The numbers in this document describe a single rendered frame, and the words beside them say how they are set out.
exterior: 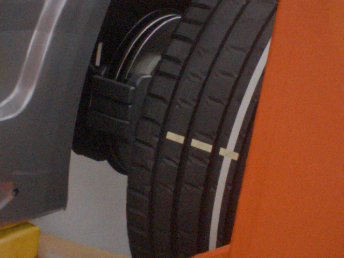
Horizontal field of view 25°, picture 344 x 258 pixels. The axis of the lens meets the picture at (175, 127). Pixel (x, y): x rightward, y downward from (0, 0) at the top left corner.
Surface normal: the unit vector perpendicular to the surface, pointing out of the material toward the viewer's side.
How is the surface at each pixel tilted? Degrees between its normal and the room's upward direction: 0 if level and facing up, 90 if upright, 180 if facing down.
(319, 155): 90
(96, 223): 0
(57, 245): 2
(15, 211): 90
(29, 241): 90
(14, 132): 90
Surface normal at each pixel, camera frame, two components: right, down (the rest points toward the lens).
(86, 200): 0.17, -0.95
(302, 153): -0.55, 0.13
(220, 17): -0.31, -0.52
